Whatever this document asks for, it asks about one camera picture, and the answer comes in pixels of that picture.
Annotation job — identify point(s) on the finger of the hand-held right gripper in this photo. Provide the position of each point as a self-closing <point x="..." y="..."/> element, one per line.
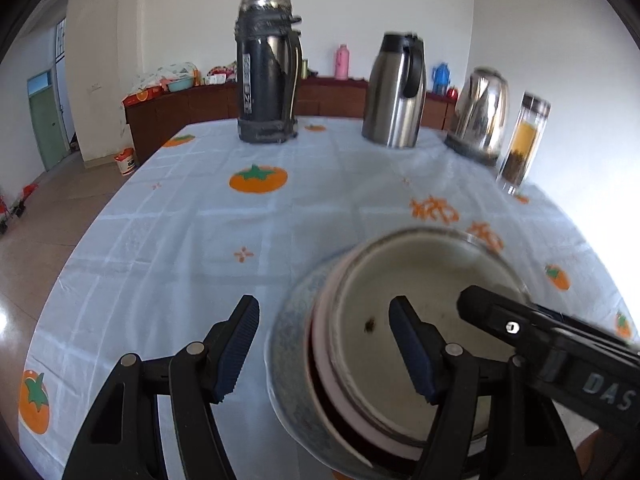
<point x="495" y="315"/>

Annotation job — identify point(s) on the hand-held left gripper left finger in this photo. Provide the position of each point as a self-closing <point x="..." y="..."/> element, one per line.
<point x="240" y="345"/>

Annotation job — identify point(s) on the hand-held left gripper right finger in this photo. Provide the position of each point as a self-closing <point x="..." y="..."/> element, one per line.
<point x="410" y="350"/>

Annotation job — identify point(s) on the blue patterned white plate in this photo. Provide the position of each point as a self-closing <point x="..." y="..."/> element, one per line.
<point x="290" y="360"/>

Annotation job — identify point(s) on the cream enamel plate dark rim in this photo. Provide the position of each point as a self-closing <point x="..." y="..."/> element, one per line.
<point x="425" y="275"/>

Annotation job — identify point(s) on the red plastic bowl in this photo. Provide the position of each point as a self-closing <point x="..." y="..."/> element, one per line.
<point x="322" y="340"/>

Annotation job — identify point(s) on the light blue printed tablecloth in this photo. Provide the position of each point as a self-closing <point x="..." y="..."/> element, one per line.
<point x="175" y="240"/>

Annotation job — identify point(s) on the glass tea bottle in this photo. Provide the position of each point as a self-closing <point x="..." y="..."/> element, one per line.
<point x="525" y="145"/>

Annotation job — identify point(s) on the stainless electric kettle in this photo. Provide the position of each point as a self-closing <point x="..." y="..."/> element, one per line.
<point x="482" y="110"/>

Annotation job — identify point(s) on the white bucket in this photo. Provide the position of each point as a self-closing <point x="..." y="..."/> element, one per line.
<point x="126" y="161"/>

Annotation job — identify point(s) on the blue thermos jug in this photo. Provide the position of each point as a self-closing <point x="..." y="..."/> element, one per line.
<point x="440" y="80"/>

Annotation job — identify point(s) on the dark wooden sideboard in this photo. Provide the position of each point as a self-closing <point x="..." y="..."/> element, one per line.
<point x="200" y="105"/>

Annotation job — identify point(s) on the black and steel thermos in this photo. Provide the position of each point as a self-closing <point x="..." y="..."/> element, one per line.
<point x="260" y="85"/>

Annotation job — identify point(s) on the green basin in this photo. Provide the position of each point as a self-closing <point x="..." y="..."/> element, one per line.
<point x="179" y="86"/>

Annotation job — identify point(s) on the white container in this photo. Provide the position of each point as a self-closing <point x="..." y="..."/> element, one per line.
<point x="215" y="80"/>

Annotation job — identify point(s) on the orange printed box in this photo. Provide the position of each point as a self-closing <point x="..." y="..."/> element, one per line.
<point x="142" y="96"/>

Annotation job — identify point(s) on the green door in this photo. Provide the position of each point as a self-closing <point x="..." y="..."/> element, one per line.
<point x="47" y="125"/>

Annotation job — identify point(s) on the pink thermos bottle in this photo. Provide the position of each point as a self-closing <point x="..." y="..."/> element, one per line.
<point x="341" y="62"/>

